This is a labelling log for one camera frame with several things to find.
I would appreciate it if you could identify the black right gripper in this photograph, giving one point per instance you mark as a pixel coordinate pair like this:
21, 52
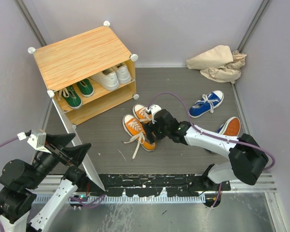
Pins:
148, 128

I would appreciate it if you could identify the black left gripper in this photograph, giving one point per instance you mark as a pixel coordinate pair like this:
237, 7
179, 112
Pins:
75, 154

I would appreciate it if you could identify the orange sneaker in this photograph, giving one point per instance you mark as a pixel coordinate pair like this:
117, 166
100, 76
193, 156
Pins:
139, 111
134, 129

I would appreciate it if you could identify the white cabinet door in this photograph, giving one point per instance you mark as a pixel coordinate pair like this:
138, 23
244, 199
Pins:
87, 163

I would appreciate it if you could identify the green sneaker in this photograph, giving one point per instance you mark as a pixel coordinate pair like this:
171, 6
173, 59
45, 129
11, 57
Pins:
70, 96
85, 88

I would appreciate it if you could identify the blue sneaker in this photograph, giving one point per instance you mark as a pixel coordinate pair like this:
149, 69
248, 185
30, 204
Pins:
207, 103
231, 127

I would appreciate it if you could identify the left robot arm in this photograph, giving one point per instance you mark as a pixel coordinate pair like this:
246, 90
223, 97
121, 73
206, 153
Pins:
20, 178

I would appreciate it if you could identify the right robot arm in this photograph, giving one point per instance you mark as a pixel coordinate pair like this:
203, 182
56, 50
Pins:
246, 160

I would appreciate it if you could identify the white shoe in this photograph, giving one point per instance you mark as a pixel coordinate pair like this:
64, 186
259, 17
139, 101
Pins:
107, 78
122, 73

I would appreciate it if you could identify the wooden shoe cabinet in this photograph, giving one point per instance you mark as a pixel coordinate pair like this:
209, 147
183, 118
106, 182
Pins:
71, 60

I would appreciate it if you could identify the beige cloth bag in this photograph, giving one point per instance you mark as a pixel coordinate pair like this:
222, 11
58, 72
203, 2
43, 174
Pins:
219, 64

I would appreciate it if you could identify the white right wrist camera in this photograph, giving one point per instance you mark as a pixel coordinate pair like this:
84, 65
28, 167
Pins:
152, 110

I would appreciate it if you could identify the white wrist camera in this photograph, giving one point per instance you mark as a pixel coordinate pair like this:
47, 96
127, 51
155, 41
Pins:
152, 110
36, 139

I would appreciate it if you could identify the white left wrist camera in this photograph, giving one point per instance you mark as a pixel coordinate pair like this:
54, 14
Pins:
36, 139

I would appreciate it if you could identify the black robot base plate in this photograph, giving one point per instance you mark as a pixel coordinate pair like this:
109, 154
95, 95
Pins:
145, 185

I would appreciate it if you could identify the grey cable duct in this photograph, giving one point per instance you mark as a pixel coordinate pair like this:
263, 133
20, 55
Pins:
43, 199

